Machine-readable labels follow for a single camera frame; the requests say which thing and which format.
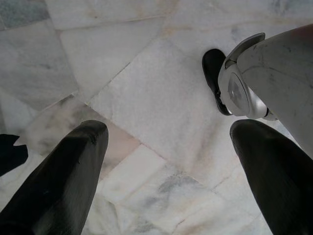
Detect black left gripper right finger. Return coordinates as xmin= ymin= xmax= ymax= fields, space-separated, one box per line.
xmin=230 ymin=119 xmax=313 ymax=235

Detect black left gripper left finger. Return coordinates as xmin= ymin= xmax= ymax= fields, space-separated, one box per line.
xmin=0 ymin=119 xmax=109 ymax=235

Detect navy shirt orange stripes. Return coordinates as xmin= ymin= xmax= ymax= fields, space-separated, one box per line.
xmin=0 ymin=134 xmax=29 ymax=177

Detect silver robot left leg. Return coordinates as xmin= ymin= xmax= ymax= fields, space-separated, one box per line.
xmin=217 ymin=23 xmax=313 ymax=160

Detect black robot left foot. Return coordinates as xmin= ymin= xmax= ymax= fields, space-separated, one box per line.
xmin=201 ymin=48 xmax=233 ymax=116

